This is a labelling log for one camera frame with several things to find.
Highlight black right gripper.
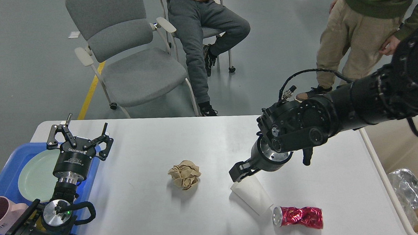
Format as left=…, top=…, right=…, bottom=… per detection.
left=229, top=136, right=293, bottom=183

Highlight crushed red can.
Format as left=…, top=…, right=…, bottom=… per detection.
left=272, top=206, right=324, bottom=230

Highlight light green plate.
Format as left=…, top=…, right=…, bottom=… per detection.
left=18, top=150, right=60, bottom=202

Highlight crumpled brown paper ball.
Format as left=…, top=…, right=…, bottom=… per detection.
left=168, top=160, right=201, bottom=190

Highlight occupied grey chair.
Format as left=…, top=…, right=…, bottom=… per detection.
left=159, top=0, right=236, bottom=73

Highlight empty grey chair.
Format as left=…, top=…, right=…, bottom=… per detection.
left=65, top=0, right=199, bottom=117

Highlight standing person green hoodie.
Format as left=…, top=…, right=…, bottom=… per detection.
left=295, top=0, right=418, bottom=102

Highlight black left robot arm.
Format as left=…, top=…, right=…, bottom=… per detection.
left=5, top=114, right=114, bottom=235

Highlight beige plastic bin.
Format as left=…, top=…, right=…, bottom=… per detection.
left=359, top=119, right=418, bottom=235

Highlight aluminium foil sheet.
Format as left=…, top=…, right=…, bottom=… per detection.
left=387, top=168, right=418, bottom=226

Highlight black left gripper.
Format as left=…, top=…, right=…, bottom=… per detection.
left=45, top=111, right=116, bottom=184

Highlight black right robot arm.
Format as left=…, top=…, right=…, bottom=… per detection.
left=229, top=28, right=418, bottom=182

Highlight seated person grey trousers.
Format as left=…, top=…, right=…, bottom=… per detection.
left=167, top=0, right=250, bottom=117

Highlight pink mug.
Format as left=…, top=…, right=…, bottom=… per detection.
left=0, top=196, right=28, bottom=235

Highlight white paper cup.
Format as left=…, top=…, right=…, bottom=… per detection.
left=230, top=175, right=274, bottom=215

